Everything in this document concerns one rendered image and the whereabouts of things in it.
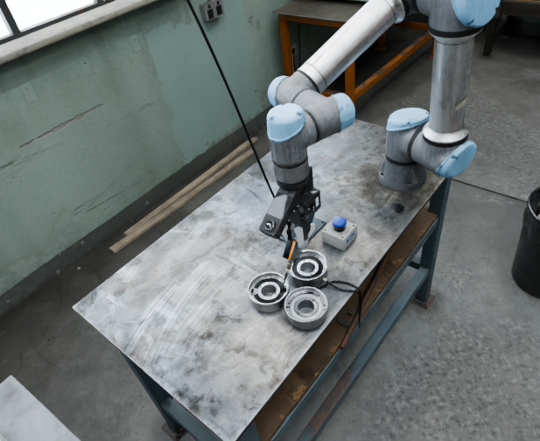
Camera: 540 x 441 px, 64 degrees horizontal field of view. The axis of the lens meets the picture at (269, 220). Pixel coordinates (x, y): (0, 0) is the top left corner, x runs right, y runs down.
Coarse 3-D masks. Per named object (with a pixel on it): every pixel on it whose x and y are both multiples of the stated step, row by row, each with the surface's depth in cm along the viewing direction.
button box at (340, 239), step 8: (328, 224) 123; (352, 224) 122; (328, 232) 121; (336, 232) 120; (344, 232) 120; (352, 232) 121; (328, 240) 122; (336, 240) 120; (344, 240) 118; (352, 240) 123; (344, 248) 121
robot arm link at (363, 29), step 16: (384, 0) 97; (400, 0) 96; (368, 16) 97; (384, 16) 97; (400, 16) 99; (336, 32) 99; (352, 32) 97; (368, 32) 97; (320, 48) 98; (336, 48) 96; (352, 48) 97; (304, 64) 98; (320, 64) 96; (336, 64) 97; (288, 80) 98; (304, 80) 96; (320, 80) 97; (272, 96) 100; (288, 96) 95
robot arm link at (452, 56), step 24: (432, 0) 92; (456, 0) 88; (480, 0) 88; (432, 24) 96; (456, 24) 92; (480, 24) 91; (456, 48) 97; (432, 72) 106; (456, 72) 101; (432, 96) 109; (456, 96) 105; (432, 120) 113; (456, 120) 110; (432, 144) 115; (456, 144) 113; (432, 168) 120; (456, 168) 118
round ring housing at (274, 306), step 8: (264, 272) 113; (272, 272) 113; (256, 280) 113; (280, 280) 112; (248, 288) 110; (264, 288) 112; (272, 288) 113; (288, 288) 109; (272, 296) 109; (256, 304) 107; (264, 304) 106; (272, 304) 106; (280, 304) 107
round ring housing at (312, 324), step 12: (300, 288) 108; (312, 288) 108; (288, 300) 107; (300, 300) 107; (312, 300) 107; (324, 300) 106; (288, 312) 104; (300, 312) 104; (312, 312) 104; (324, 312) 102; (300, 324) 102; (312, 324) 101
